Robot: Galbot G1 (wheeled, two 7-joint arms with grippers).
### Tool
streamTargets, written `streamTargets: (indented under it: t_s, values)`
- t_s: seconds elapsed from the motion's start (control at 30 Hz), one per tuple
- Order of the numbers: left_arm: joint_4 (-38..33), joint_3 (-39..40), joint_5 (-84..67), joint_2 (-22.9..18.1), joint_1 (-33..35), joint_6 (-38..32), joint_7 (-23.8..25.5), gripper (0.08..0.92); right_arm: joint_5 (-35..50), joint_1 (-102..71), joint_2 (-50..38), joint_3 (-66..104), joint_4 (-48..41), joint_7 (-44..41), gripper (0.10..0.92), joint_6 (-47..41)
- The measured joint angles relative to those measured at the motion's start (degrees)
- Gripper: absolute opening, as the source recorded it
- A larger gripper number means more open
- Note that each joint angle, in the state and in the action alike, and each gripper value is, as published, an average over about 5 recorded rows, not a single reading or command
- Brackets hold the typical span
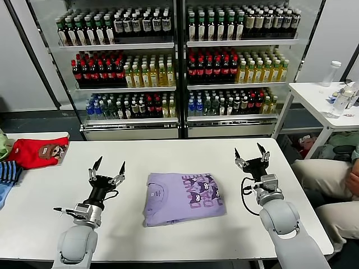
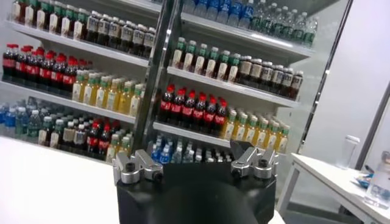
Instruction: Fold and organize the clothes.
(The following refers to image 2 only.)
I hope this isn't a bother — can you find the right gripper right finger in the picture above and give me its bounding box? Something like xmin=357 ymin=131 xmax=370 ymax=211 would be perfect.
xmin=230 ymin=139 xmax=279 ymax=180

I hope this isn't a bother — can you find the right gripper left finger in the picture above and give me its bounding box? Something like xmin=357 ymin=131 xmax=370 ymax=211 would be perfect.
xmin=113 ymin=149 xmax=165 ymax=186

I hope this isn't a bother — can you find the small yellow tea bottle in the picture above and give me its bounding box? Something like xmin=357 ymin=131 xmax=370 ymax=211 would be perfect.
xmin=105 ymin=133 xmax=119 ymax=164
xmin=118 ymin=136 xmax=132 ymax=156

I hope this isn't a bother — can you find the small blue water bottle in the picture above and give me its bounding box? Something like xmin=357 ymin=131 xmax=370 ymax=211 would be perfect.
xmin=4 ymin=107 xmax=16 ymax=137
xmin=0 ymin=103 xmax=9 ymax=125
xmin=151 ymin=142 xmax=162 ymax=164
xmin=160 ymin=145 xmax=171 ymax=165

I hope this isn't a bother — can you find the green cap yellow tea bottle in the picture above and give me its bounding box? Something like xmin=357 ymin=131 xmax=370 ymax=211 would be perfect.
xmin=233 ymin=113 xmax=248 ymax=142
xmin=244 ymin=116 xmax=258 ymax=145
xmin=276 ymin=125 xmax=291 ymax=155
xmin=71 ymin=71 xmax=85 ymax=103
xmin=221 ymin=109 xmax=238 ymax=141
xmin=83 ymin=74 xmax=97 ymax=106
xmin=95 ymin=77 xmax=108 ymax=109
xmin=255 ymin=118 xmax=269 ymax=149
xmin=129 ymin=85 xmax=143 ymax=118
xmin=106 ymin=79 xmax=120 ymax=112
xmin=118 ymin=82 xmax=132 ymax=115
xmin=266 ymin=121 xmax=280 ymax=150

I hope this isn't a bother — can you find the small red cap cola bottle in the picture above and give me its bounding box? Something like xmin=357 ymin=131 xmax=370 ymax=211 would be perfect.
xmin=87 ymin=121 xmax=100 ymax=156
xmin=97 ymin=124 xmax=111 ymax=159

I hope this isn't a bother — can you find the small clear green water bottle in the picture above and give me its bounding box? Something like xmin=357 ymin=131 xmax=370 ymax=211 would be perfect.
xmin=27 ymin=110 xmax=41 ymax=139
xmin=171 ymin=147 xmax=183 ymax=164
xmin=15 ymin=107 xmax=29 ymax=138
xmin=182 ymin=149 xmax=195 ymax=164

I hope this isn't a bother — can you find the small white cap dark bottle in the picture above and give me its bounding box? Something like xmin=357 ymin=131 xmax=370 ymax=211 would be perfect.
xmin=62 ymin=121 xmax=76 ymax=150
xmin=74 ymin=124 xmax=87 ymax=153

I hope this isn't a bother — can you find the white side table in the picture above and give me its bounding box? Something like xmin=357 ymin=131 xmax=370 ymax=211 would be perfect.
xmin=275 ymin=152 xmax=390 ymax=224

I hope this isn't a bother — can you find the white drinks shelf unit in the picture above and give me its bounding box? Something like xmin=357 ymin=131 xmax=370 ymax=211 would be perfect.
xmin=133 ymin=0 xmax=354 ymax=171
xmin=0 ymin=0 xmax=171 ymax=165

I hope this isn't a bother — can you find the white cap black label bottle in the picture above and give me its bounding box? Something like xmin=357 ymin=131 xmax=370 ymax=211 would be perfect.
xmin=260 ymin=61 xmax=274 ymax=91
xmin=97 ymin=15 xmax=110 ymax=46
xmin=131 ymin=24 xmax=144 ymax=56
xmin=280 ymin=67 xmax=294 ymax=97
xmin=143 ymin=27 xmax=157 ymax=59
xmin=86 ymin=12 xmax=100 ymax=43
xmin=120 ymin=21 xmax=133 ymax=52
xmin=108 ymin=18 xmax=121 ymax=49
xmin=271 ymin=64 xmax=285 ymax=94
xmin=289 ymin=70 xmax=305 ymax=100

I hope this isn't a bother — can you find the tall clear white-capped bottle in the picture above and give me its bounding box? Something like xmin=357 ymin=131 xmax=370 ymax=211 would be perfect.
xmin=336 ymin=135 xmax=361 ymax=170

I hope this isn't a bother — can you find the beige label dark bottle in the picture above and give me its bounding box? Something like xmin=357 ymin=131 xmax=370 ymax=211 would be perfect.
xmin=237 ymin=55 xmax=252 ymax=85
xmin=249 ymin=58 xmax=263 ymax=88

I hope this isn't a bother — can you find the small blue packet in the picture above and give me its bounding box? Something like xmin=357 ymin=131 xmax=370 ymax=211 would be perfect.
xmin=353 ymin=172 xmax=374 ymax=189

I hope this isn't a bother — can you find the clear grey-lidded water bottle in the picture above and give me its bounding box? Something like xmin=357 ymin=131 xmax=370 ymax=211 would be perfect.
xmin=364 ymin=151 xmax=390 ymax=211

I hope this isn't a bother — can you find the clear green label water bottle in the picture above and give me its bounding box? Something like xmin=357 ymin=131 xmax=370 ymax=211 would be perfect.
xmin=292 ymin=12 xmax=307 ymax=43
xmin=251 ymin=0 xmax=265 ymax=31
xmin=303 ymin=15 xmax=319 ymax=48
xmin=261 ymin=2 xmax=277 ymax=35
xmin=282 ymin=9 xmax=296 ymax=40
xmin=272 ymin=5 xmax=286 ymax=38

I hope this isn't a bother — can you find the dark slanted wall post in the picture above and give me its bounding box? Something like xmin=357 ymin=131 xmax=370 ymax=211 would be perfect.
xmin=355 ymin=80 xmax=390 ymax=170

